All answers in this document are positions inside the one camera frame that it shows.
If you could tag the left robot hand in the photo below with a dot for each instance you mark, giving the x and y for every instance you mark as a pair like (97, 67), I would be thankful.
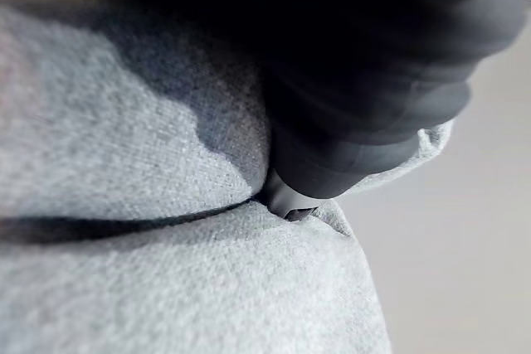
(357, 59)

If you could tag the light grey fabric cushion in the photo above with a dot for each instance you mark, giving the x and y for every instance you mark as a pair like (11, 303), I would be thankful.
(145, 188)

